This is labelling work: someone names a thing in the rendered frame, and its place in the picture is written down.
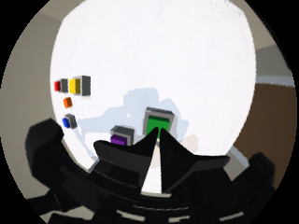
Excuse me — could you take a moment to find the blue button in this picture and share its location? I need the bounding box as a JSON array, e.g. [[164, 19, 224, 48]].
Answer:
[[63, 113, 78, 130]]

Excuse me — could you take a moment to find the red button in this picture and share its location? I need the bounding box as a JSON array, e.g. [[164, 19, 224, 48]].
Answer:
[[53, 78, 68, 93]]

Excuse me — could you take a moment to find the yellow button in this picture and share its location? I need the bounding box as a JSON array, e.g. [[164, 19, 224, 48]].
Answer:
[[68, 75, 91, 97]]

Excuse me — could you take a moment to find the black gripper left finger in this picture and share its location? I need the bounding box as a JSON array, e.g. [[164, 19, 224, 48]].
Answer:
[[93, 127, 158, 187]]

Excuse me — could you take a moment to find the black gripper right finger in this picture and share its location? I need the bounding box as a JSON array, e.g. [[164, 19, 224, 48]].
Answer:
[[160, 127, 231, 194]]

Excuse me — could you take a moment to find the green button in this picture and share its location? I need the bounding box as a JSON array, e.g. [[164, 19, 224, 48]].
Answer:
[[142, 107, 175, 139]]

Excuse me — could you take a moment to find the orange block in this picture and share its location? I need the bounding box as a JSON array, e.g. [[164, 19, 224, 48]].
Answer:
[[63, 97, 72, 108]]

